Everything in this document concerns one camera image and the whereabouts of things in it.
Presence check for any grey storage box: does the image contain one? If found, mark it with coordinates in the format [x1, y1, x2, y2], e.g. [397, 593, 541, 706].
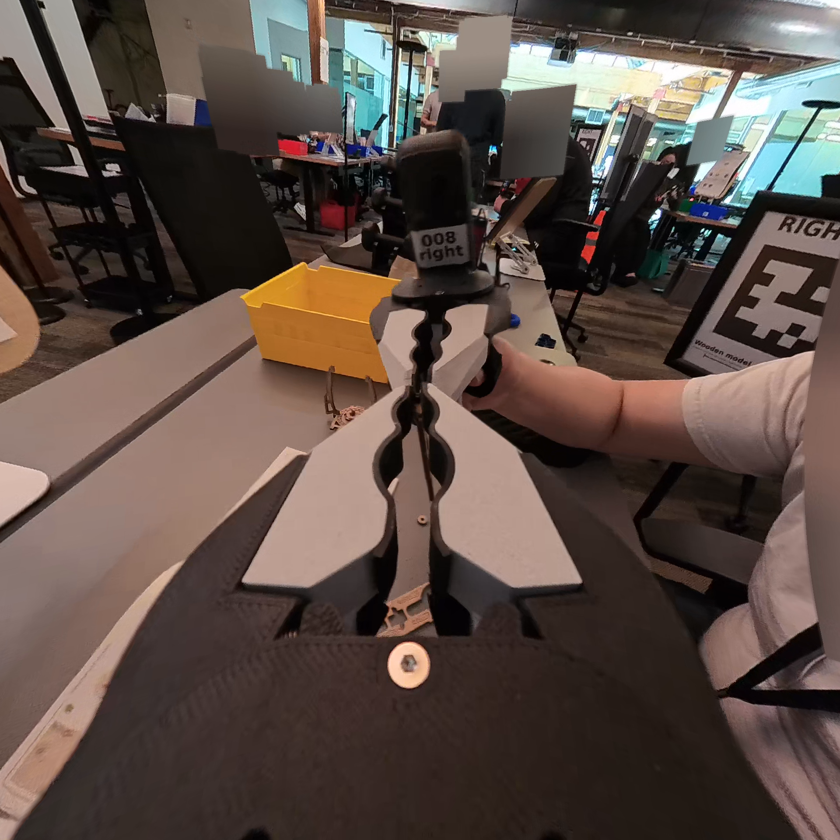
[666, 259, 713, 309]

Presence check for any white folding stand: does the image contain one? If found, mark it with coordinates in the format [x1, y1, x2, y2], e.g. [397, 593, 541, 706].
[0, 461, 50, 529]
[497, 236, 546, 280]

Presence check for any yellow plastic bin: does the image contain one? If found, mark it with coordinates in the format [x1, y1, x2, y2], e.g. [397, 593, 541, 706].
[241, 262, 403, 383]

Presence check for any black strap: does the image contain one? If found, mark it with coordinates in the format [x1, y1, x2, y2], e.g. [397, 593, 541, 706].
[715, 623, 840, 713]

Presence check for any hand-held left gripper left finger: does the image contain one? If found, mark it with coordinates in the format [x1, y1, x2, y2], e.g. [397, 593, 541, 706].
[241, 386, 417, 636]

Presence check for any black oval mesh pad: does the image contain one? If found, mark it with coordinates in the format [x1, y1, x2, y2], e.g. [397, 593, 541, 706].
[512, 420, 595, 468]

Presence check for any wooden office desk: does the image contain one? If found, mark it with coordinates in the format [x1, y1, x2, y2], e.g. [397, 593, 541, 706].
[252, 151, 385, 237]

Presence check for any flat slotted wooden part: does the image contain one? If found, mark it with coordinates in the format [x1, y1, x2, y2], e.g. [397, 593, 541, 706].
[377, 586, 435, 637]

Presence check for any black framed marker sign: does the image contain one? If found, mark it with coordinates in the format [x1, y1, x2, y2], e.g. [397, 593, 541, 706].
[664, 190, 840, 376]

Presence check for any printed instruction booklet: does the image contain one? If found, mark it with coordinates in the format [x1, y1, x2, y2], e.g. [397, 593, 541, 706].
[0, 446, 309, 821]

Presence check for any orange safety vest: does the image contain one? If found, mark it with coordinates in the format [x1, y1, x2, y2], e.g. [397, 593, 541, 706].
[581, 210, 608, 263]

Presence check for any blue storage bin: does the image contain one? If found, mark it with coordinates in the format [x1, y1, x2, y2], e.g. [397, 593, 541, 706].
[164, 94, 214, 126]

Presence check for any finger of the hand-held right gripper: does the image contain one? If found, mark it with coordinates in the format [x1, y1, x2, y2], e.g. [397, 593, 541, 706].
[427, 305, 492, 398]
[379, 308, 429, 391]

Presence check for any person in white shirt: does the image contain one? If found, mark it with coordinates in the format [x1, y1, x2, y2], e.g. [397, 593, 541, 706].
[682, 351, 840, 840]

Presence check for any black knobbed stand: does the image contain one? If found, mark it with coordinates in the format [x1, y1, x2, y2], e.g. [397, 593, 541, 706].
[322, 187, 408, 273]

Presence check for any person's right hand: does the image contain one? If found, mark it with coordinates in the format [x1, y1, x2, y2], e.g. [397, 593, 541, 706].
[462, 336, 536, 413]

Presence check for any assembled wooden sub-model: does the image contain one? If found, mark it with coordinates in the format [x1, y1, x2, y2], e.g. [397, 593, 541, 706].
[323, 366, 380, 431]

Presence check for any black partition panel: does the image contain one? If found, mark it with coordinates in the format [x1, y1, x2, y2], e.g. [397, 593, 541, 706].
[112, 115, 293, 303]

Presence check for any black office chair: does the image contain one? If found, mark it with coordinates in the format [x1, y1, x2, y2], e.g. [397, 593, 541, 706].
[545, 161, 673, 342]

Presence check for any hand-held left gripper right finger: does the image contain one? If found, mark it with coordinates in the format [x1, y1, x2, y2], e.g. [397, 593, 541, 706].
[420, 384, 584, 636]

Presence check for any black floor lamp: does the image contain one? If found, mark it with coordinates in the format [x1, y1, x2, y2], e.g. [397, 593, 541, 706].
[768, 100, 840, 191]

